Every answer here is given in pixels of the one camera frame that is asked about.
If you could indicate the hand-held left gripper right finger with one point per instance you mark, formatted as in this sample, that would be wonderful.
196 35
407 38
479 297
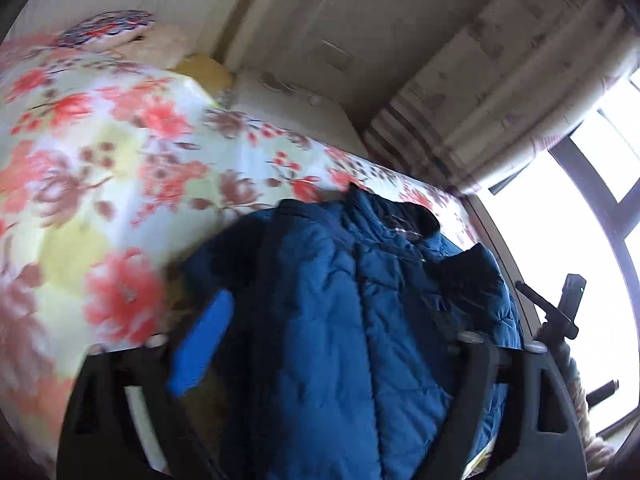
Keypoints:
475 375

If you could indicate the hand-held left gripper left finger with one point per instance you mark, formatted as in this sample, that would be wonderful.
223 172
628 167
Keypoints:
200 350

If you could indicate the blue puffer jacket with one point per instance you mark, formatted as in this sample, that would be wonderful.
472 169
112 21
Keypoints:
325 335

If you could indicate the black phone holder stand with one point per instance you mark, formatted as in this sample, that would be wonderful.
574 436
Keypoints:
570 305

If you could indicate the beige window ledge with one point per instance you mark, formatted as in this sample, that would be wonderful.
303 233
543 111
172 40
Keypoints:
500 240

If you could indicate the floral quilt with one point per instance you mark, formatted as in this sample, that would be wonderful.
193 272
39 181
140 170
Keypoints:
100 160

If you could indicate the white nightstand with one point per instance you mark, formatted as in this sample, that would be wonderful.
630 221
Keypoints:
300 115

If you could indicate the yellow bed sheet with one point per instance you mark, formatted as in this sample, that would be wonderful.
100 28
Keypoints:
205 75

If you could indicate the printed beige curtain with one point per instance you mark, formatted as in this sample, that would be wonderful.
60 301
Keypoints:
500 85

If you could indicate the cream fluffy pillow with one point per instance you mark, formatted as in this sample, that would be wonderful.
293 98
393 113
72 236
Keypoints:
162 45

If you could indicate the mandala patterned pillow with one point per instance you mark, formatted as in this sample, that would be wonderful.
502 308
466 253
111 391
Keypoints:
105 27

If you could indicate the dark window frame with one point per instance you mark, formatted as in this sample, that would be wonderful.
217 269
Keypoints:
616 220

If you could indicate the beige wall socket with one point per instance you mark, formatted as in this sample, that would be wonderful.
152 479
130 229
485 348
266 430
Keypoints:
336 54

